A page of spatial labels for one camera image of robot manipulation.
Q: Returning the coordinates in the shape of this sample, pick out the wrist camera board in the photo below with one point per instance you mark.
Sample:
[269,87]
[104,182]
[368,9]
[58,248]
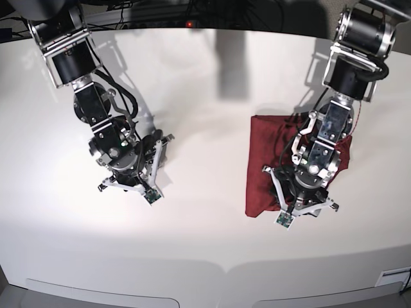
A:
[152,195]
[284,219]

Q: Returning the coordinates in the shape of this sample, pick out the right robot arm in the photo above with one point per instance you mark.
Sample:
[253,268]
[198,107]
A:
[65,41]

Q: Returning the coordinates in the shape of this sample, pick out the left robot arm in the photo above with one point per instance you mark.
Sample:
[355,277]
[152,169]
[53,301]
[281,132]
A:
[364,38]

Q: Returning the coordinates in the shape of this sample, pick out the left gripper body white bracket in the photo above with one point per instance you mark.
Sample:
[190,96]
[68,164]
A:
[299,192]

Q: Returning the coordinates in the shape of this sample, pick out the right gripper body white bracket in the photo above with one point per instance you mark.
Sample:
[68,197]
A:
[141,167]

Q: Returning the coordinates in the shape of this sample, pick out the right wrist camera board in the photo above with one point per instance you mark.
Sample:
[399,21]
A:
[152,195]

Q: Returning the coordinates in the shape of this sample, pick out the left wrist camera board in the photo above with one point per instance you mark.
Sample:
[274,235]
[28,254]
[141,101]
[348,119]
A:
[284,219]

